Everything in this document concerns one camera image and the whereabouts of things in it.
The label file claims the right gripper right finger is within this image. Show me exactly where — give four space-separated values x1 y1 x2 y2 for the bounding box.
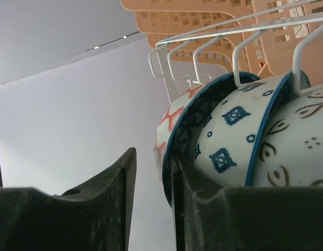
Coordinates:
171 153 323 250

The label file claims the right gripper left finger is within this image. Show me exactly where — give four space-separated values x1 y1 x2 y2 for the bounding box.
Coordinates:
0 147 137 250

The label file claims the light blue floral bowl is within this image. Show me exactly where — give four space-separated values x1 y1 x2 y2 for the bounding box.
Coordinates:
193 72 296 187

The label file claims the dark blue triangle bowl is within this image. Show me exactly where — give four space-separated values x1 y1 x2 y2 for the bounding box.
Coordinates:
162 72 261 203

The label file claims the red lattice bowl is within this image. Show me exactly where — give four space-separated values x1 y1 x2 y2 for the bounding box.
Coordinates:
153 85 203 182

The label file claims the pink patterned bowl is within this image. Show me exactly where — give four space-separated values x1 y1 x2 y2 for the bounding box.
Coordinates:
251 88 323 187

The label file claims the orange plastic desk organizer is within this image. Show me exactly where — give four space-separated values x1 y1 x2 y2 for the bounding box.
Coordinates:
122 1 323 76

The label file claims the white wire dish rack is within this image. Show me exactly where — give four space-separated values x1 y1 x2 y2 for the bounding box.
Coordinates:
148 1 323 100

